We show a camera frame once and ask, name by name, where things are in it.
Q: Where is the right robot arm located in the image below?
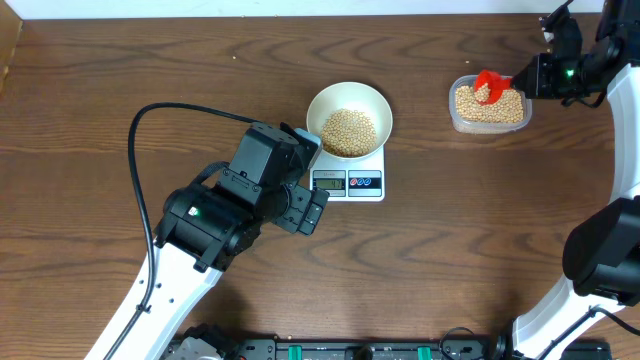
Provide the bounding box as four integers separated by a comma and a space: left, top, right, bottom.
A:
491, 0, 639, 359

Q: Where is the pile of soybeans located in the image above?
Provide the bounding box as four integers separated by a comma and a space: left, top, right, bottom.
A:
316, 84, 525, 158

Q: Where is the white digital kitchen scale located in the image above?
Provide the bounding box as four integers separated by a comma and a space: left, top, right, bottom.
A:
310, 147, 386, 202

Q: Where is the clear plastic container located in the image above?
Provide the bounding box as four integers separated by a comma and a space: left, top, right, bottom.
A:
449, 75, 533, 134

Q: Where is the red plastic measuring scoop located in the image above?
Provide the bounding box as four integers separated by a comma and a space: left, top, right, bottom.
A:
474, 70, 512, 105

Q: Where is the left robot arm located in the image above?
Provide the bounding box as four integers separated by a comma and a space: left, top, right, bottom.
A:
87, 122, 328, 359

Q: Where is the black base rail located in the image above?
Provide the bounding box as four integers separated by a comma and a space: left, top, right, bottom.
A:
164, 323, 614, 360

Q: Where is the cream ceramic bowl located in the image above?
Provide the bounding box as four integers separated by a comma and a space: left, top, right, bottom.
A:
306, 82, 393, 158

